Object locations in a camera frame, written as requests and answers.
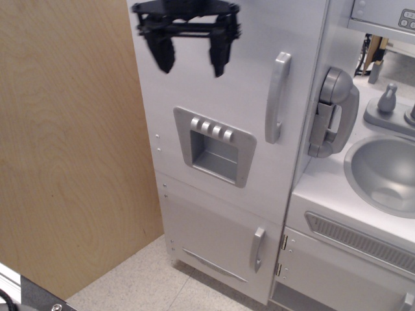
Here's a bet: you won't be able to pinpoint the grey fridge door handle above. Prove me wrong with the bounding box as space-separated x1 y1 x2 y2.
265 52 292 144

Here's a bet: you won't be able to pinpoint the lower brass door hinge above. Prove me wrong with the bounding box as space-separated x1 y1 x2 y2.
275 263 281 276

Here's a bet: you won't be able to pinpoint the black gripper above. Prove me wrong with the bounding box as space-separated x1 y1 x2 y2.
132 1 241 77

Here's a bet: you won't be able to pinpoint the grey toy microwave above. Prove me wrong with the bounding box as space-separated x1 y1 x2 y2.
348 0 414 35

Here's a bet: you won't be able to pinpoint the white toy fridge door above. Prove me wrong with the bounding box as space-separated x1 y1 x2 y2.
130 1 329 224

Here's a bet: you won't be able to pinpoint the wooden sticks behind counter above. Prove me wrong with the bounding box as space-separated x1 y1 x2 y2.
360 34 389 84

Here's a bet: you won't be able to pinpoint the black cable on base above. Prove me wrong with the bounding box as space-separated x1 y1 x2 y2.
0 287 18 311

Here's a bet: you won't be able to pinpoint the brass door hinge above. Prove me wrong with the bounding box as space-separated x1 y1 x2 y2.
280 234 288 250
275 263 281 276

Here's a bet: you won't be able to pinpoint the grey lower door handle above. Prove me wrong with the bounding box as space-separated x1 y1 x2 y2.
250 227 266 273

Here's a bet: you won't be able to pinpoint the upper brass door hinge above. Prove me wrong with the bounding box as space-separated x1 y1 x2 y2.
280 234 288 250

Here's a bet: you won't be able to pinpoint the white lower freezer door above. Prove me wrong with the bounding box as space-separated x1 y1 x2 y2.
156 172 281 305

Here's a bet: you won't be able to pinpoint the grey ice dispenser panel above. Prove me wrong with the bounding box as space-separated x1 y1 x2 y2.
173 107 257 188

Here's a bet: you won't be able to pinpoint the grey toy faucet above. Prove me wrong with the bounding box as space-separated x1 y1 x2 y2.
364 83 414 137

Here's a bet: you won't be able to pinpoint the grey toy sink basin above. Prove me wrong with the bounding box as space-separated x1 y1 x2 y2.
344 135 414 219

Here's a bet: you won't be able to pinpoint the grey toy telephone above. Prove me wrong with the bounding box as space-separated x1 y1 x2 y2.
308 67 359 158

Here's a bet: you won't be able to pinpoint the grey vent grille panel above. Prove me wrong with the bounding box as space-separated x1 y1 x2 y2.
305 211 414 274

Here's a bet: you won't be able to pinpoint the black metal equipment base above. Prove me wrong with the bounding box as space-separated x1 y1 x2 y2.
1 263 76 311

